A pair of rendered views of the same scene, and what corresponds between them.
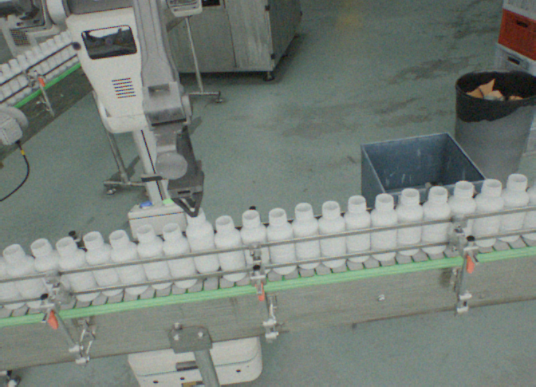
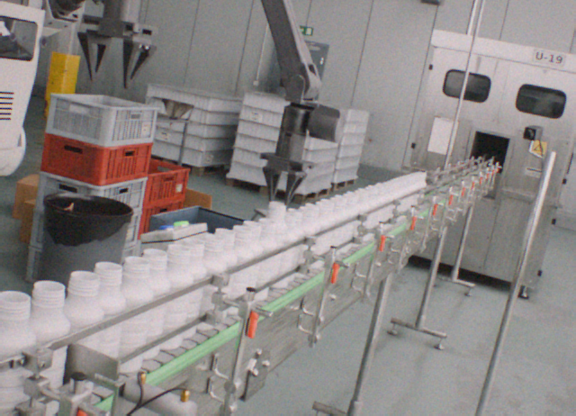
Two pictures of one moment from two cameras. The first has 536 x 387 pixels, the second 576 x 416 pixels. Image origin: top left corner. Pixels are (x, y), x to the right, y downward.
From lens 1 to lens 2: 1.60 m
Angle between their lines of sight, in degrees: 69
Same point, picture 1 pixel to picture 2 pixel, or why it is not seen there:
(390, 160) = not seen: hidden behind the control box
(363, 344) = not seen: outside the picture
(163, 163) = (338, 125)
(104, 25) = (14, 14)
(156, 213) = (192, 231)
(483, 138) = (93, 262)
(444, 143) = (195, 217)
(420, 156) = not seen: hidden behind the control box
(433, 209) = (350, 209)
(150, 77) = (305, 56)
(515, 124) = (120, 243)
